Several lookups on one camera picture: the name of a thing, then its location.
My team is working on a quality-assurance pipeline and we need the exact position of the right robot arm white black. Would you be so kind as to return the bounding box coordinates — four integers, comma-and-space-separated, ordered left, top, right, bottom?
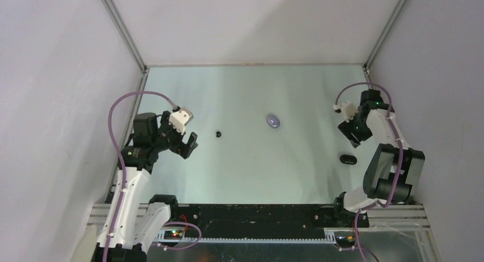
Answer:
332, 89, 425, 227

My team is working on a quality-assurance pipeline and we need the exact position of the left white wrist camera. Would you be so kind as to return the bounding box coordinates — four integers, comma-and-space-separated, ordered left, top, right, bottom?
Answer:
168, 107, 193, 135

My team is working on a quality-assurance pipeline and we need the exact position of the black earbud charging case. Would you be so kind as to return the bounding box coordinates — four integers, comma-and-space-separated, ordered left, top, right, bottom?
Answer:
338, 154, 358, 166

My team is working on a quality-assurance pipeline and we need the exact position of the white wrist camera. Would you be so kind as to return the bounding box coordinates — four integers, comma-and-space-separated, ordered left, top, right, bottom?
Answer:
168, 107, 193, 135
333, 101, 358, 123

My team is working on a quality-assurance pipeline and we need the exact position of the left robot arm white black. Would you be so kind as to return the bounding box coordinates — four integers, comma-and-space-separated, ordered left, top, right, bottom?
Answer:
93, 107, 197, 261

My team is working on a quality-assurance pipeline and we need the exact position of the right controller board with leds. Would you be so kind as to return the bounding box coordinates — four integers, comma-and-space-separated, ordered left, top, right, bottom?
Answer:
335, 235, 356, 248

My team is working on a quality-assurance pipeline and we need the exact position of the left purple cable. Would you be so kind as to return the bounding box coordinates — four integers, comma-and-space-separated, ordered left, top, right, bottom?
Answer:
102, 91, 203, 262

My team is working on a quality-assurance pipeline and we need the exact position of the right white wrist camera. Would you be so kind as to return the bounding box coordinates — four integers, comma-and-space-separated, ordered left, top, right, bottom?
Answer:
333, 101, 358, 123

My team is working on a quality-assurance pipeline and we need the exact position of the controller board with leds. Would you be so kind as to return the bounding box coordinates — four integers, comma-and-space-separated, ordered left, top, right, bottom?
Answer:
335, 235, 356, 248
163, 230, 184, 240

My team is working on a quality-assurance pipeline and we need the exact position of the grey slotted cable duct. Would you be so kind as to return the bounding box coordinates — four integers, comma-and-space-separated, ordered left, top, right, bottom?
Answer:
153, 230, 336, 244

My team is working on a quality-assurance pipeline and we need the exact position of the left controller board with leds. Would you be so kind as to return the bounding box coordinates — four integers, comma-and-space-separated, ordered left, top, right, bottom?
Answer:
163, 230, 184, 240

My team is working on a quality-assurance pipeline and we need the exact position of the purple earbud charging case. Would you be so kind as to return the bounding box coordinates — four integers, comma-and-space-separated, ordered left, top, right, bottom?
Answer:
266, 114, 281, 128

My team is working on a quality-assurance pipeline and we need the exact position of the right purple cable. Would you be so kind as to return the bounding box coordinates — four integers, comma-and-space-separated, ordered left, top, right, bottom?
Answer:
334, 82, 405, 262

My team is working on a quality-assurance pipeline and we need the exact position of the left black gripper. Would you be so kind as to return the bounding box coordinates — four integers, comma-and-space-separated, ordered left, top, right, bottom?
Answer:
151, 111, 197, 158

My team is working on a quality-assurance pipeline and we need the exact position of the purple cable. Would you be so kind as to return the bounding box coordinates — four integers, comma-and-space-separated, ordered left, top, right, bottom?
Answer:
334, 82, 405, 262
102, 91, 203, 262

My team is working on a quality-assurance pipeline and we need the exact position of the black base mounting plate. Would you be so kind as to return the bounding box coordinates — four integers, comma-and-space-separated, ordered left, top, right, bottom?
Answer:
171, 203, 369, 241

